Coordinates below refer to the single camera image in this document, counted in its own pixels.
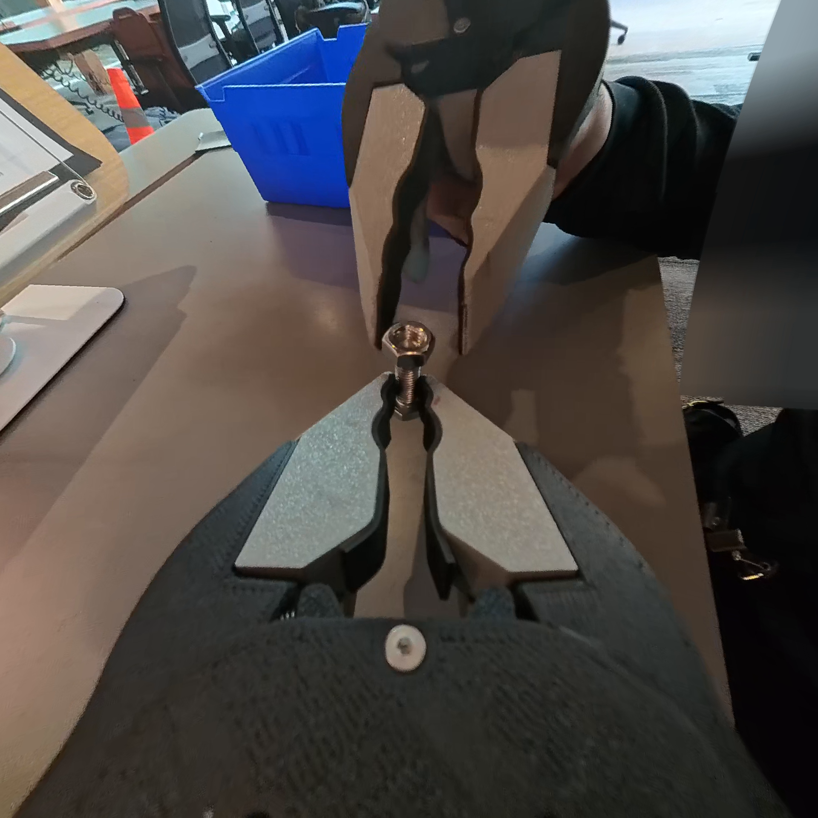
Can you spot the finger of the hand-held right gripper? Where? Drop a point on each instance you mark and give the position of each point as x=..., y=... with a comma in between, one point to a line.
x=380, y=192
x=511, y=192

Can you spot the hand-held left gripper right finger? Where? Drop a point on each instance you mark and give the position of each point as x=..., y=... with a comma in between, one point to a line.
x=498, y=505

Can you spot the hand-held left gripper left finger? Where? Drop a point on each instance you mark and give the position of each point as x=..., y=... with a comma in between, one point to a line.
x=319, y=505

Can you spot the silver metal bolt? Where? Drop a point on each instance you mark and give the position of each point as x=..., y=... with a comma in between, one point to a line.
x=407, y=390

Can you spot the person's right forearm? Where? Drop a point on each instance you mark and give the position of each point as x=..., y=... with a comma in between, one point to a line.
x=658, y=166

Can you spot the person's right hand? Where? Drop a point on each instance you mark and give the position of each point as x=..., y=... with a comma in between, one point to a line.
x=588, y=134

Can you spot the blue plastic bin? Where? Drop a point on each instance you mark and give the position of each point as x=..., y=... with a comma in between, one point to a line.
x=287, y=128

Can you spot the grey paper sheet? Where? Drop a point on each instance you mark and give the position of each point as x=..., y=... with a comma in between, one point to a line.
x=214, y=142

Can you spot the black office chair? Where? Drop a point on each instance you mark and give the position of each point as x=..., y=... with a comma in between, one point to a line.
x=268, y=25
x=192, y=32

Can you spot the orange traffic cone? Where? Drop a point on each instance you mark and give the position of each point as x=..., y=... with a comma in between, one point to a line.
x=131, y=108

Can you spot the black bag with metal clips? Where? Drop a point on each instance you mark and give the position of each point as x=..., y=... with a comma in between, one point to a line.
x=767, y=485

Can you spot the light wooden board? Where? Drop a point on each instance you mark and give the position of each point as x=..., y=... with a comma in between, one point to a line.
x=108, y=185

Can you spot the brown chair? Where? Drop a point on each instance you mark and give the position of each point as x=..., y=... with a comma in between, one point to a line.
x=147, y=51

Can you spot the round metal standoff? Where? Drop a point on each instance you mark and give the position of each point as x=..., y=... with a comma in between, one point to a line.
x=82, y=190

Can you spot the white monitor base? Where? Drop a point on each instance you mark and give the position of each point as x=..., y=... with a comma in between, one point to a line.
x=57, y=319

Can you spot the clear sign holder with paper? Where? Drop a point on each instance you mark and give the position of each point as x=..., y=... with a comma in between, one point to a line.
x=32, y=153

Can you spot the brown wooden table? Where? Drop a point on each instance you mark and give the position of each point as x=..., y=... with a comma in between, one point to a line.
x=64, y=32

